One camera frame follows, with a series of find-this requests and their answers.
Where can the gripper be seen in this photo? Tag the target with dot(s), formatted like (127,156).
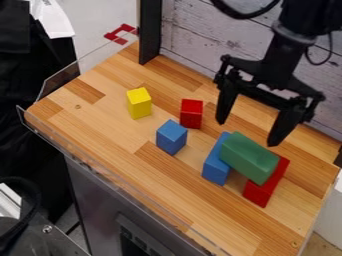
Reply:
(279,71)

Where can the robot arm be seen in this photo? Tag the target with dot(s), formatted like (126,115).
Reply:
(307,13)

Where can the red cube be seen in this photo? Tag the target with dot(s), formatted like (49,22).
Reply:
(191,113)

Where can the blue cube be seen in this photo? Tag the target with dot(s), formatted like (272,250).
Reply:
(171,137)

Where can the yellow cube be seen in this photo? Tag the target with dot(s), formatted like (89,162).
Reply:
(139,102)

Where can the green block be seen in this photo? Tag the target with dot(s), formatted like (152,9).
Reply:
(249,158)

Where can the long blue block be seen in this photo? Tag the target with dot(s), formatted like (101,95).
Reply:
(216,164)

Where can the long red block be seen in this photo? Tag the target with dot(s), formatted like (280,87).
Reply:
(267,186)

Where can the black post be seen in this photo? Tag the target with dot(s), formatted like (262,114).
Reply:
(149,30)

